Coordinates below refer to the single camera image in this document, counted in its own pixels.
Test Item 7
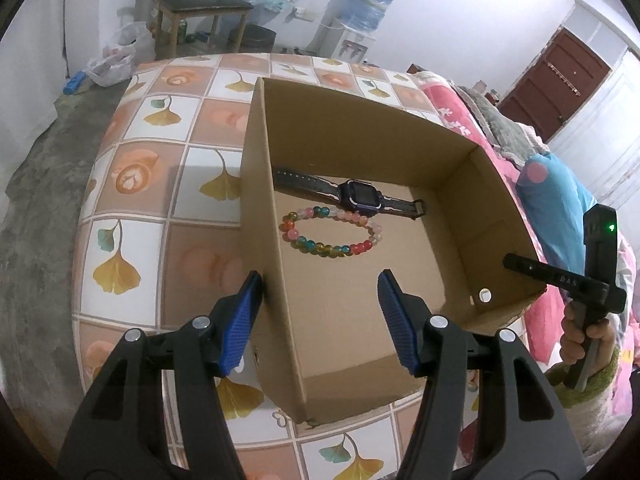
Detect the wooden chair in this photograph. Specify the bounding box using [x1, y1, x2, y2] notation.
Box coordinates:
[155, 0, 256, 61]

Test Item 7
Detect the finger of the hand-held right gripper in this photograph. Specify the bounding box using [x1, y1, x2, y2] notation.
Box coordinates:
[502, 252, 608, 297]

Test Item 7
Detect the tile-print table cover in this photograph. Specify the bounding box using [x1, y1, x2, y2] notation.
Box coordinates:
[70, 52, 481, 480]

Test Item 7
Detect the person's right hand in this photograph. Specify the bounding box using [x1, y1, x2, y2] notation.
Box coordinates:
[559, 304, 618, 368]

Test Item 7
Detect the small blue object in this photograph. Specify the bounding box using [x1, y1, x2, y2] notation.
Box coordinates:
[64, 72, 90, 96]

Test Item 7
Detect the white water dispenser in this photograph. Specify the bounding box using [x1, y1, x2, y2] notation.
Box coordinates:
[312, 17, 378, 66]

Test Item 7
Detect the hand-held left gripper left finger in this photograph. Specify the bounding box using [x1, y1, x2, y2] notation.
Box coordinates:
[57, 270, 263, 480]

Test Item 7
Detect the black bin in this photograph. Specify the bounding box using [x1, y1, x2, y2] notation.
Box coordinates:
[229, 24, 277, 55]

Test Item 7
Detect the brown door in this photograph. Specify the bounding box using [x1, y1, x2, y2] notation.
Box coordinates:
[497, 27, 613, 143]

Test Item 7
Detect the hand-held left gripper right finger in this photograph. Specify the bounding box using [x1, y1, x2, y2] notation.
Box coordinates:
[376, 269, 586, 480]

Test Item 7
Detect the blue pillow with pink dot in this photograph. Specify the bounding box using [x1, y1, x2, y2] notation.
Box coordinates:
[517, 152, 621, 311]

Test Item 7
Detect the multicoloured bead bracelet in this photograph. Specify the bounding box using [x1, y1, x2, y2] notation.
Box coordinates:
[281, 205, 388, 259]

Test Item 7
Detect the grey-green patterned pillow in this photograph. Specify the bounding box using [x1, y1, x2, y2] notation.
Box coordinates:
[452, 82, 551, 166]

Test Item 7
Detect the pink floral blanket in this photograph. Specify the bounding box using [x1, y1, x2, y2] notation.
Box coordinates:
[407, 69, 638, 466]

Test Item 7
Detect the purple smart watch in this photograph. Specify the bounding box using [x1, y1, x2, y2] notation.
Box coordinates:
[274, 167, 427, 219]

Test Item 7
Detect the person's right forearm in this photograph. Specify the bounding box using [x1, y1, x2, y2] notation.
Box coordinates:
[542, 350, 638, 466]

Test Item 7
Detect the white plastic bag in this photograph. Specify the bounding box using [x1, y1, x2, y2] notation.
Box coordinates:
[87, 20, 151, 87]

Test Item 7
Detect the brown cardboard box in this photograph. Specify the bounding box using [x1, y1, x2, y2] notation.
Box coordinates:
[239, 76, 548, 426]

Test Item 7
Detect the blue water bottle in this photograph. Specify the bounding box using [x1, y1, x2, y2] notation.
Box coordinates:
[347, 0, 396, 36]

